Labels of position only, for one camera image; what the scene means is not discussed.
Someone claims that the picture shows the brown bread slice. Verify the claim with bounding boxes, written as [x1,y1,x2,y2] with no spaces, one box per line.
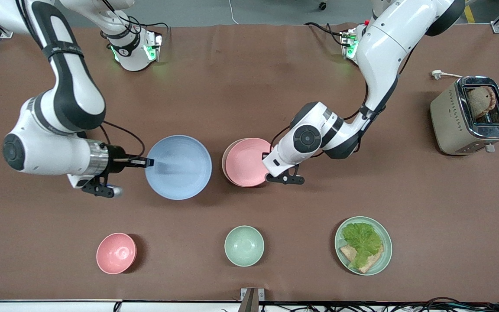
[466,86,498,120]

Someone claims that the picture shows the beige plate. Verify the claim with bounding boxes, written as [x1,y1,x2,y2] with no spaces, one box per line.
[222,141,233,185]

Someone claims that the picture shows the green lettuce leaf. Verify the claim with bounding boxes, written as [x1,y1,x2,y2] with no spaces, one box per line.
[341,222,383,269]

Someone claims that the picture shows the small green bowl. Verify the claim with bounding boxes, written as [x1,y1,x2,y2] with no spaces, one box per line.
[224,225,265,267]

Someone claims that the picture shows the small pink bowl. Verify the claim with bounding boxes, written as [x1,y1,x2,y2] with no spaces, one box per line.
[96,233,137,275]

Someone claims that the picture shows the pink plate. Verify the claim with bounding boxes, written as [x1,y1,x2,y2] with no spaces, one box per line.
[225,138,272,188]

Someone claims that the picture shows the brown toast slice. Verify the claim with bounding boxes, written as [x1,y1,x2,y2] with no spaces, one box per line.
[340,244,384,274]

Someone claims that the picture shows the green plate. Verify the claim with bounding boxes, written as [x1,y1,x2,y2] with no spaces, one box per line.
[335,216,393,276]

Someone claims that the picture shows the blue plate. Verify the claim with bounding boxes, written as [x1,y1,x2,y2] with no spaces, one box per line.
[145,135,213,201]

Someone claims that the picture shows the beige chrome toaster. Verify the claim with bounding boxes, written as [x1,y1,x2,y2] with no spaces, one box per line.
[430,76,499,156]

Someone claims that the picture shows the base box green light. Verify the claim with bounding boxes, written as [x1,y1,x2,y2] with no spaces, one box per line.
[340,28,360,59]
[143,29,164,62]

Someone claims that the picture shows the black base cable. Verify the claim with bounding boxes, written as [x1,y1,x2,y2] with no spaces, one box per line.
[305,22,350,46]

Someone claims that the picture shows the metal table bracket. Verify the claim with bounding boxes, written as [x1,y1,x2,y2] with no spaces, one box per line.
[240,288,265,312]

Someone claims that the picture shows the white toaster plug cable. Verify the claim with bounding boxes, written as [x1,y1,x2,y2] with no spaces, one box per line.
[431,70,463,81]

